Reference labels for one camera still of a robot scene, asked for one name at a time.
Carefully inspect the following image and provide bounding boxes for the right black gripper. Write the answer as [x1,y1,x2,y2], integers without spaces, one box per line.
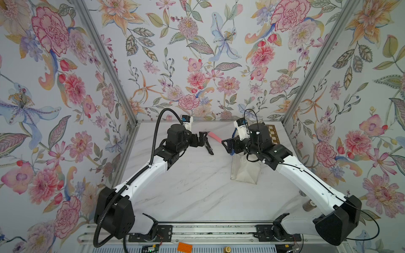
[223,134,264,160]

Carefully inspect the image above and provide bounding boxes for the white canvas cartoon pouch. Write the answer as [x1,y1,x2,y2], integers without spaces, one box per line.
[230,149,261,184]

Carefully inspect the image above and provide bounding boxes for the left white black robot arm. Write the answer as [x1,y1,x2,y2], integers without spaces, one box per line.
[93,124,213,248]

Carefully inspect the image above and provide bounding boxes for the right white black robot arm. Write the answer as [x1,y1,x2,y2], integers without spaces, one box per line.
[221,118,362,246]

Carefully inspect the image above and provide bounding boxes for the wooden chessboard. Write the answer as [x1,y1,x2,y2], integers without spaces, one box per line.
[267,124,280,144]

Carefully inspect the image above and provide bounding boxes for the brown thread spool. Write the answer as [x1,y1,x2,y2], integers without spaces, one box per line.
[302,200,317,212]

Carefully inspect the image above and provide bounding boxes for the orange plastic block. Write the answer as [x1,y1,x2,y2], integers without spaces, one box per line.
[177,242,193,253]

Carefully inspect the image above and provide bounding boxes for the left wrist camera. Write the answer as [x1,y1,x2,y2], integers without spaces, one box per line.
[181,115,194,131]

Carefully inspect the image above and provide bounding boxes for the left black corrugated cable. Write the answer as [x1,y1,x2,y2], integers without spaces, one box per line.
[93,108,184,249]

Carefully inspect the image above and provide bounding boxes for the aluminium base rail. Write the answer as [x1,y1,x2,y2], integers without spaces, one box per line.
[78,221,328,246]

